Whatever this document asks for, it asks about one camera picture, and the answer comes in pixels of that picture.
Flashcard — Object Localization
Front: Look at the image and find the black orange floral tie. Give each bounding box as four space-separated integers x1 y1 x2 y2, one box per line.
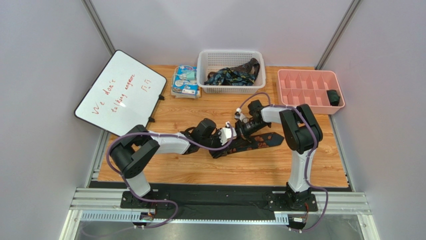
209 132 285 159

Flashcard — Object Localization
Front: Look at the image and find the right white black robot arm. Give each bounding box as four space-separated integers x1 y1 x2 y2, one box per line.
234 100 323 210

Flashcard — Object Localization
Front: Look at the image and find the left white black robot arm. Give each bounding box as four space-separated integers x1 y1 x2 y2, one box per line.
106 118 234 199

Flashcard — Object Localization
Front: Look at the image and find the dark floral ties pile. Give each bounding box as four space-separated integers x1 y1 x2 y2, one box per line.
203 58 261 87

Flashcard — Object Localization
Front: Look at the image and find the pink divided organizer tray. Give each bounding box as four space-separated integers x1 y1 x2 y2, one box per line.
276 69 346 115

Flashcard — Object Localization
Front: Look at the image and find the white plastic basket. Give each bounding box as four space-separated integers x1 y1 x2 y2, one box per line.
196 50 266 94

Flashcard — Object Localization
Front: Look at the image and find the blue white packet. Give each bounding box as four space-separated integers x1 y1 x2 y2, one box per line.
170 65 201 99

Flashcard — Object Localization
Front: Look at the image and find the rolled black tie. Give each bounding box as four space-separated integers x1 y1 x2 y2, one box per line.
326 89 341 107

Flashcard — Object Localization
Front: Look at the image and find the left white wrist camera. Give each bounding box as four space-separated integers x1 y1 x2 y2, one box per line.
219 121 237 146

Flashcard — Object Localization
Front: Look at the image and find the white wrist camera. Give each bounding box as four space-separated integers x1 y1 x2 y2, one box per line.
234 108 249 123
219 121 237 146

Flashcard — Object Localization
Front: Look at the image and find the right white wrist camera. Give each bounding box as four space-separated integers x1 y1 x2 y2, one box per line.
234 108 249 123

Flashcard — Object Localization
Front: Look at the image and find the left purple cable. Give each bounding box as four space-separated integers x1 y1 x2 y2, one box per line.
105 122 234 230

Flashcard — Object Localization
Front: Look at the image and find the purple cable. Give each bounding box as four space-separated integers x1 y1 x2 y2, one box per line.
238 92 330 233
105 122 234 230

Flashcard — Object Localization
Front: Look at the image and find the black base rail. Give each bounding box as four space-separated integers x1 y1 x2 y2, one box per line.
89 182 324 221

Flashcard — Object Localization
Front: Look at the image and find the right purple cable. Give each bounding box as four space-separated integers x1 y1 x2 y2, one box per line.
238 92 330 233

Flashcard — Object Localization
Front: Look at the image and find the white whiteboard black frame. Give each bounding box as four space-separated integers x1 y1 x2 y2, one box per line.
74 50 167 136

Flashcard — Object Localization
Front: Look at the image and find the right aluminium frame post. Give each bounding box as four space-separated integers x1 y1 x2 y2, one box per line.
314 0 363 70

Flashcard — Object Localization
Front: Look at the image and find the aluminium frame post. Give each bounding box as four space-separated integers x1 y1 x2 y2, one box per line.
314 0 363 70
81 0 116 56

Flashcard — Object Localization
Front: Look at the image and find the left aluminium frame post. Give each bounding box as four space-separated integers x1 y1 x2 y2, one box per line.
81 0 116 56

